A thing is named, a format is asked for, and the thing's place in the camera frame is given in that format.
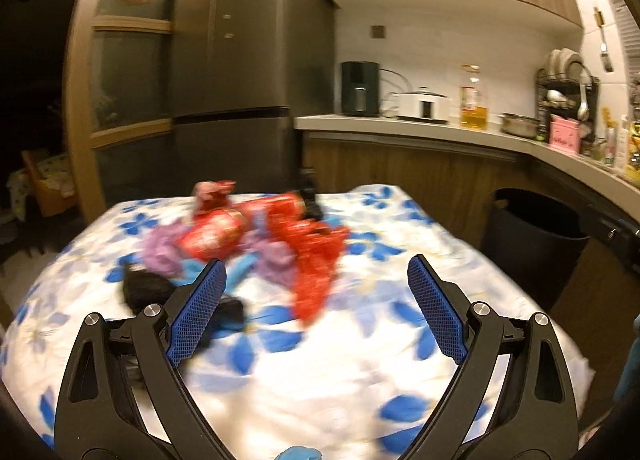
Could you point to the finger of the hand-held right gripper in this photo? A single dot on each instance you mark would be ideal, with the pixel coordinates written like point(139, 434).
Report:
point(612, 237)

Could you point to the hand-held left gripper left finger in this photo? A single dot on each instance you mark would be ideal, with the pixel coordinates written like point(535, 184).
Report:
point(202, 300)

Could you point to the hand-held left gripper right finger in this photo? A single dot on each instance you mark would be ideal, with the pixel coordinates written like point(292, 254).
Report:
point(435, 310)

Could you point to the large red paper cup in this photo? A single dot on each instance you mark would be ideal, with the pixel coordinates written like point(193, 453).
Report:
point(212, 237)

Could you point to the black round trash bin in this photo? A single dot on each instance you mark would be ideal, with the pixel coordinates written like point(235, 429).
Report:
point(530, 250)

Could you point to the black plastic bag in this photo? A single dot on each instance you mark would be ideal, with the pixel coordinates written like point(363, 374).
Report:
point(310, 200)
point(145, 290)
point(227, 312)

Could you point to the person's right hand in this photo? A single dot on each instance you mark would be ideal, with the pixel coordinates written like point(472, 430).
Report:
point(631, 365)

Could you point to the person's left hand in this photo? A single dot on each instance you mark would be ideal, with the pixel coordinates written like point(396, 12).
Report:
point(300, 454)

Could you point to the purple wrapper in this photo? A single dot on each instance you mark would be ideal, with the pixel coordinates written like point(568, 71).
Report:
point(162, 250)
point(275, 262)

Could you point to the yellow package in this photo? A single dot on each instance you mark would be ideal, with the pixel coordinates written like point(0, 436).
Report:
point(635, 150)

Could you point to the white plastic bottle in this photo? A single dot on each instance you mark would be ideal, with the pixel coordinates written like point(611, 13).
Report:
point(623, 145)

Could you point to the crumpled dark red wrapper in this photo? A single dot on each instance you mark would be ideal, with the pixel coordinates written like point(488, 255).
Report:
point(212, 196)

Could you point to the pink utensil box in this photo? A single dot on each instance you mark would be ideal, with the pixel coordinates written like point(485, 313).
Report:
point(565, 137)

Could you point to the red plastic wrapper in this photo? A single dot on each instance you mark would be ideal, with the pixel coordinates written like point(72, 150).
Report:
point(315, 270)

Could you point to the white ladle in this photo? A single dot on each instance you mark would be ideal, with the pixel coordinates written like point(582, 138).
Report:
point(584, 107)

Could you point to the kitchen counter with wooden cabinets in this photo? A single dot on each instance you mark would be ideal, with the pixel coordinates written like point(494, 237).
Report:
point(400, 175)

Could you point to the blue floral tablecloth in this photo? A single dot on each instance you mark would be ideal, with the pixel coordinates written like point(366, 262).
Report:
point(310, 390)

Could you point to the steel pot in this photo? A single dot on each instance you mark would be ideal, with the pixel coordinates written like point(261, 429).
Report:
point(520, 125)

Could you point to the white bowl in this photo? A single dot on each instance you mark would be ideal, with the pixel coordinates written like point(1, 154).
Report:
point(555, 95)

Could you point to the hanging metal spatula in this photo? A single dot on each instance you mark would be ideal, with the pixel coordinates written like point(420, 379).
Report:
point(605, 57)

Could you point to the stack of white plates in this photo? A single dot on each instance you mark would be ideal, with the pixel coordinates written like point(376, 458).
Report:
point(562, 62)

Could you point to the orange box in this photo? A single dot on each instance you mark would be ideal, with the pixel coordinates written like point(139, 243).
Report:
point(50, 190)

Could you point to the cooking oil bottle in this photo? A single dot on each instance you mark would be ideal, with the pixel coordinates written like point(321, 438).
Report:
point(473, 110)

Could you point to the white rice cooker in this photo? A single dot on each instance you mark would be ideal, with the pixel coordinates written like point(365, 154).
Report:
point(422, 105)

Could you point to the dark air fryer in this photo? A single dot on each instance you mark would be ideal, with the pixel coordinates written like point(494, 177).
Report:
point(360, 87)

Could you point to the wooden framed glass sliding door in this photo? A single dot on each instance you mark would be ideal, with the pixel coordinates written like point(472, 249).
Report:
point(130, 75)

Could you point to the grey steel refrigerator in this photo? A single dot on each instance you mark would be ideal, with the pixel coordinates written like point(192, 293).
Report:
point(240, 65)

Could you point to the dark wall socket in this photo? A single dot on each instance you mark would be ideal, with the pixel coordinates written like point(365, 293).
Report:
point(378, 31)

